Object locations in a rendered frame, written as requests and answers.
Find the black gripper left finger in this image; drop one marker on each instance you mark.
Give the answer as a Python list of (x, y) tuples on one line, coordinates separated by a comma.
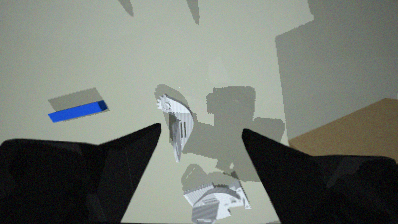
[(110, 171)]

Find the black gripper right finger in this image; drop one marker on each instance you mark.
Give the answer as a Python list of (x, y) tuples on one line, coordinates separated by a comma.
[(296, 182)]

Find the blue flat bar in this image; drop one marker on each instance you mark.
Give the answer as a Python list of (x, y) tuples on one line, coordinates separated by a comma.
[(78, 111)]

